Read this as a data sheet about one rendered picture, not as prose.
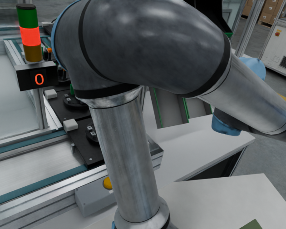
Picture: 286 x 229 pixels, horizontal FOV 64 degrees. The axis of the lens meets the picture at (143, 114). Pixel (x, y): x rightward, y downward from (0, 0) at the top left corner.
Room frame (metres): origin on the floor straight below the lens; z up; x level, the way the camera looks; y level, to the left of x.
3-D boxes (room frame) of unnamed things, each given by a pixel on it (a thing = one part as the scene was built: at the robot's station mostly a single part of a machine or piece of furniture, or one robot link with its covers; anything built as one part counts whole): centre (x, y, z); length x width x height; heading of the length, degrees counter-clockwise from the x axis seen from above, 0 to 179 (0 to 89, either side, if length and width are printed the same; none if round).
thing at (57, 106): (0.88, 0.31, 1.01); 0.24 x 0.24 x 0.13; 40
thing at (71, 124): (0.70, 0.28, 0.97); 0.05 x 0.05 x 0.04; 40
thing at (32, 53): (0.66, 0.36, 1.28); 0.05 x 0.05 x 0.05
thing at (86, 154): (0.69, 0.14, 0.96); 0.24 x 0.24 x 0.02; 40
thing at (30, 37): (0.66, 0.36, 1.33); 0.05 x 0.05 x 0.05
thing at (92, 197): (0.47, 0.07, 0.93); 0.21 x 0.07 x 0.06; 130
